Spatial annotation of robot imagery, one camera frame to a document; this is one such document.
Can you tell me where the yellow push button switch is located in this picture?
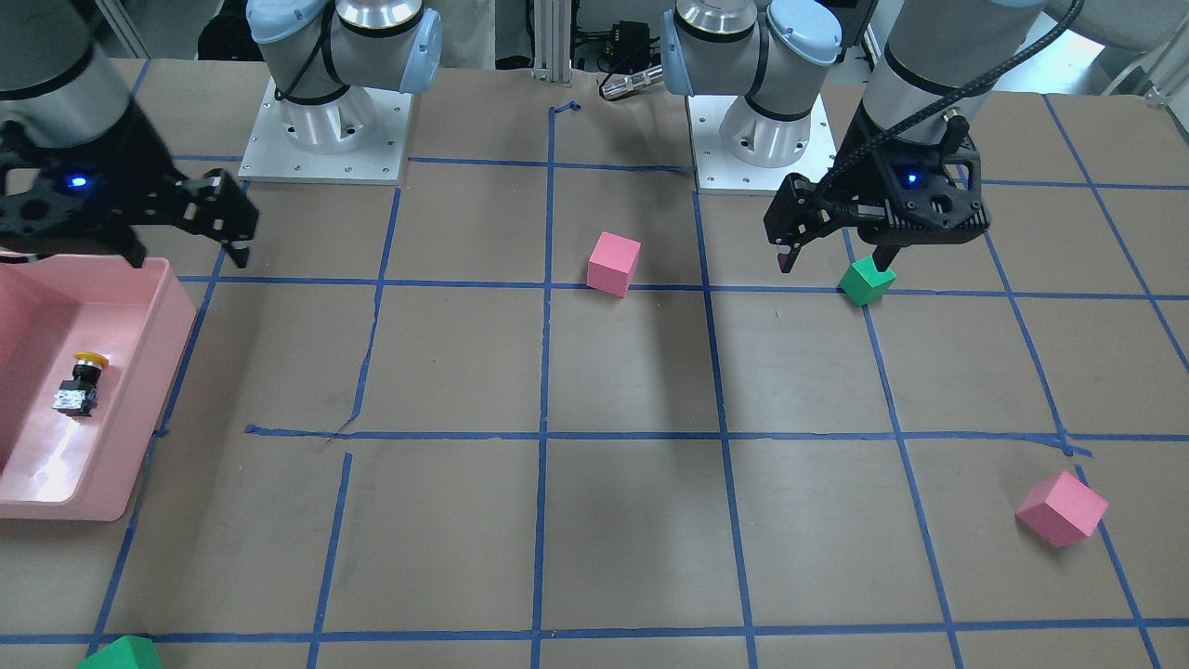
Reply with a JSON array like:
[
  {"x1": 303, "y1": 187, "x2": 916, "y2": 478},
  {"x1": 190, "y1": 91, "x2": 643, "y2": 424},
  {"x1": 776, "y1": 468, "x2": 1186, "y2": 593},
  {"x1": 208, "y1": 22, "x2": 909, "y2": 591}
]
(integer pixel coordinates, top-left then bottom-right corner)
[{"x1": 51, "y1": 351, "x2": 111, "y2": 418}]

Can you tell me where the aluminium frame post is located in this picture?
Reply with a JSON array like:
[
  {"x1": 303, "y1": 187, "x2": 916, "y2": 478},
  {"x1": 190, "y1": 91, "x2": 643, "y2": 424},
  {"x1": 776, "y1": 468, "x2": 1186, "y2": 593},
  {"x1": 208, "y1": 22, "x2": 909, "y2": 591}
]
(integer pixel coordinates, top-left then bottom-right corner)
[{"x1": 531, "y1": 0, "x2": 573, "y2": 87}]

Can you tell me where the pink cube centre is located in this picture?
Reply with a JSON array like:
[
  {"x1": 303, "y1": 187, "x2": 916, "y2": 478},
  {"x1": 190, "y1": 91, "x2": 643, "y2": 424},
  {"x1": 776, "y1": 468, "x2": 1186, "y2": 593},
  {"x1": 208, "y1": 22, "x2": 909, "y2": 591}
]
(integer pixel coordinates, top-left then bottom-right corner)
[{"x1": 585, "y1": 231, "x2": 642, "y2": 299}]

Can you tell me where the pink plastic bin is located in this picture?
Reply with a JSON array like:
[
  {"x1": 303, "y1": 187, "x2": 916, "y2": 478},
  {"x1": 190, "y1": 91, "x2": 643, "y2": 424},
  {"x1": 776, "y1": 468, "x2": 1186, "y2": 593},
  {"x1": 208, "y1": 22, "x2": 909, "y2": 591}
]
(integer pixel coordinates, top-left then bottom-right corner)
[{"x1": 1, "y1": 255, "x2": 196, "y2": 520}]

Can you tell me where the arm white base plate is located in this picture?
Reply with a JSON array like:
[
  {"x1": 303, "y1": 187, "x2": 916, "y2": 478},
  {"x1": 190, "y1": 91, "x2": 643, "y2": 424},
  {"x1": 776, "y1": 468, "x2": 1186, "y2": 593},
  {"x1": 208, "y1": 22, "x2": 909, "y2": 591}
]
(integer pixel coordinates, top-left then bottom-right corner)
[
  {"x1": 238, "y1": 81, "x2": 415, "y2": 187},
  {"x1": 686, "y1": 95, "x2": 836, "y2": 196}
]

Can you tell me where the pink cube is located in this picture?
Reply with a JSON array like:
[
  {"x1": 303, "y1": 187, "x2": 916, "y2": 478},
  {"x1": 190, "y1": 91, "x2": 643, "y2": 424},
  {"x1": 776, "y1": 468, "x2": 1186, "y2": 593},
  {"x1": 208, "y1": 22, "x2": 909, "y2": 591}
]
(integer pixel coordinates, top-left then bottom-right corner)
[
  {"x1": 585, "y1": 231, "x2": 642, "y2": 299},
  {"x1": 1015, "y1": 471, "x2": 1109, "y2": 549}
]

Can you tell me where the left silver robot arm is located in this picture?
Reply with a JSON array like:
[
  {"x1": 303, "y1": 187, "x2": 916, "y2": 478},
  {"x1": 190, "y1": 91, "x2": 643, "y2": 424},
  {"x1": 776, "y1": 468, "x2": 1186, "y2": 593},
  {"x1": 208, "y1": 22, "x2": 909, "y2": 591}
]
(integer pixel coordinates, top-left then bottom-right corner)
[{"x1": 660, "y1": 1, "x2": 1084, "y2": 272}]

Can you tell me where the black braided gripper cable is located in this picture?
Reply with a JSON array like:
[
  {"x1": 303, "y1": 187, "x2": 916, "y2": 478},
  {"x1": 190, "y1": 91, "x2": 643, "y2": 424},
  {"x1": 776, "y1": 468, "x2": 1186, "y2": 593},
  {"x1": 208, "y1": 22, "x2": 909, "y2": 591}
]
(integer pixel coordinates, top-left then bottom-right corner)
[{"x1": 817, "y1": 0, "x2": 1086, "y2": 201}]

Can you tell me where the green cube near left gripper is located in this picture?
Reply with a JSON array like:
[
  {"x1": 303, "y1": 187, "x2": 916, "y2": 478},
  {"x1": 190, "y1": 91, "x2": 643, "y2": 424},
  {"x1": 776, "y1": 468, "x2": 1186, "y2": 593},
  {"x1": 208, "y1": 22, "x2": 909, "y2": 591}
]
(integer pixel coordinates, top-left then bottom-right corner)
[{"x1": 838, "y1": 255, "x2": 897, "y2": 308}]

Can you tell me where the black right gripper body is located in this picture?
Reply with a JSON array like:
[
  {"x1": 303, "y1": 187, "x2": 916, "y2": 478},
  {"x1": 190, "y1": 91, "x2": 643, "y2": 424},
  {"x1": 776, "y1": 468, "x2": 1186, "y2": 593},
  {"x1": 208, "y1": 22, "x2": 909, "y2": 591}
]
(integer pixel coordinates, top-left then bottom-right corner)
[{"x1": 1, "y1": 102, "x2": 259, "y2": 269}]

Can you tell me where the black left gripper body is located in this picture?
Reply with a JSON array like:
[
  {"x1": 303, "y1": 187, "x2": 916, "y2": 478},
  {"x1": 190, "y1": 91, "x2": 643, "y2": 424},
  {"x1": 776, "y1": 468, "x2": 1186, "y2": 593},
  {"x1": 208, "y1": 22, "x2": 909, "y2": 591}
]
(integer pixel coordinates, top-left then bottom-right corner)
[{"x1": 765, "y1": 133, "x2": 992, "y2": 247}]

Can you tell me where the silver cable connector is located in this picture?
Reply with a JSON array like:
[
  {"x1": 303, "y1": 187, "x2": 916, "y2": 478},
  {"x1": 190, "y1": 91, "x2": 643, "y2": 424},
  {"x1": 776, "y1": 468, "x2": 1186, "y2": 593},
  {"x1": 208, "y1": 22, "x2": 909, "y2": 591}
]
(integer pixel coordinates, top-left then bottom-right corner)
[{"x1": 598, "y1": 64, "x2": 665, "y2": 101}]

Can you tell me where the pink cube far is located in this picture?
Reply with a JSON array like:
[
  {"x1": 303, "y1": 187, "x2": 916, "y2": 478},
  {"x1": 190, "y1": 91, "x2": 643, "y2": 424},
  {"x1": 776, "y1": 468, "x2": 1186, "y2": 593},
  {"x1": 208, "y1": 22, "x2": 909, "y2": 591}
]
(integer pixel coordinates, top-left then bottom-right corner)
[{"x1": 1015, "y1": 471, "x2": 1109, "y2": 549}]

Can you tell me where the green cube at table edge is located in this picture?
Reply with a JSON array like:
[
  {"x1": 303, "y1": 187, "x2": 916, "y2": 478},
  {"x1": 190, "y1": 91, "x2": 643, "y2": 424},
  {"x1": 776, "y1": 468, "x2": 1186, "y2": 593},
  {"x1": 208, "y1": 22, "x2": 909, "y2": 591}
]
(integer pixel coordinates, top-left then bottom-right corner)
[{"x1": 76, "y1": 636, "x2": 164, "y2": 669}]

